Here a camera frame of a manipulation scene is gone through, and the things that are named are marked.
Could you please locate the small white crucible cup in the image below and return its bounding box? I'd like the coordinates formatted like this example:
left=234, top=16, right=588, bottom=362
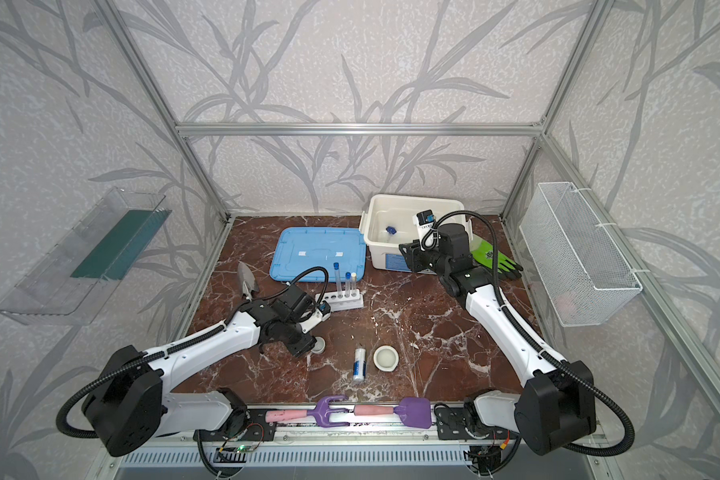
left=311, top=336, right=326, bottom=355

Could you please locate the white test tube rack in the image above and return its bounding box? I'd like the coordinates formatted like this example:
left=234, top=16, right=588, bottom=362
left=323, top=289, right=364, bottom=312

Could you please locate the white plastic storage bin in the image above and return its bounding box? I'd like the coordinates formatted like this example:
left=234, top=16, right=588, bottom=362
left=359, top=194, right=464, bottom=272

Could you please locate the test tube blue cap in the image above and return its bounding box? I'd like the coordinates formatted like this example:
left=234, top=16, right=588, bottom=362
left=344, top=272, right=354, bottom=298
left=333, top=262, right=343, bottom=298

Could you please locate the white bottle blue label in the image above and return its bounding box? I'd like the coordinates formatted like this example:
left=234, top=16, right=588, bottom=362
left=352, top=347, right=367, bottom=382

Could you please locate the white ceramic bowl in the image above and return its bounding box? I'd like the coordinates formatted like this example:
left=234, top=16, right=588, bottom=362
left=373, top=345, right=399, bottom=372

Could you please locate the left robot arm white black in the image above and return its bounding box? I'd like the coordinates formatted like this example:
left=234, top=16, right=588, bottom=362
left=55, top=262, right=331, bottom=457

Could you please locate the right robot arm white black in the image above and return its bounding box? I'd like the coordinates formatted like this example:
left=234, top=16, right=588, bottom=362
left=399, top=210, right=635, bottom=457

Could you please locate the green black work glove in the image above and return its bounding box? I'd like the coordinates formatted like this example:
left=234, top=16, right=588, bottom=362
left=470, top=235, right=523, bottom=280

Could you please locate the metal garden trowel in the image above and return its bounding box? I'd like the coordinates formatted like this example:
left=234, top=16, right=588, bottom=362
left=237, top=261, right=260, bottom=300

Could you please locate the blue plastic bin lid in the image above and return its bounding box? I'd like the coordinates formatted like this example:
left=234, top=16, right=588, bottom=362
left=269, top=227, right=366, bottom=282

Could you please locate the green mat in shelf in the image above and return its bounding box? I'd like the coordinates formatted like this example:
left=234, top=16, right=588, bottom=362
left=71, top=209, right=172, bottom=281

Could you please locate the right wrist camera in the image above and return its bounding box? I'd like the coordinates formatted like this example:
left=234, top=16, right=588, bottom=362
left=413, top=209, right=436, bottom=243

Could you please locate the purple garden fork pink handle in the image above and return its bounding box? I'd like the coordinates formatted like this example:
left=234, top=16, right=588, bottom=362
left=265, top=394, right=350, bottom=428

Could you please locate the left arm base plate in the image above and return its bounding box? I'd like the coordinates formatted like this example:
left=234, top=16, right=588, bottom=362
left=193, top=409, right=276, bottom=442

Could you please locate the white wire mesh basket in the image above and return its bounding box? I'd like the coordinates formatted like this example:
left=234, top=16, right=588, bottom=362
left=520, top=182, right=642, bottom=327

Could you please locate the purple garden spade pink handle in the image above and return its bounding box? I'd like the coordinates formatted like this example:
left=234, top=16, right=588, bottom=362
left=353, top=397, right=432, bottom=429

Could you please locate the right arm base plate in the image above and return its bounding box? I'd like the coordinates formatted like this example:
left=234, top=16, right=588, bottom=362
left=432, top=402, right=512, bottom=443

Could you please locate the clear acrylic wall shelf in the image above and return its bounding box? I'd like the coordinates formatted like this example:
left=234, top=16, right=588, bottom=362
left=0, top=187, right=172, bottom=326

